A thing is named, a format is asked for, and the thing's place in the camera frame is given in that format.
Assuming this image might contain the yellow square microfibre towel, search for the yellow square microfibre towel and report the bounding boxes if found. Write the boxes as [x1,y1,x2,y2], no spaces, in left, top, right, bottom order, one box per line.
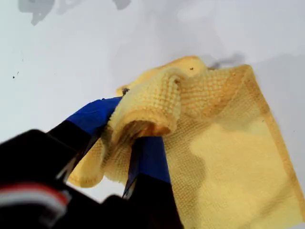
[68,56,305,229]

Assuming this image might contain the red white gripper wire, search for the red white gripper wire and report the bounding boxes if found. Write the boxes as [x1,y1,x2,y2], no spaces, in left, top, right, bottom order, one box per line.
[0,182,72,215]

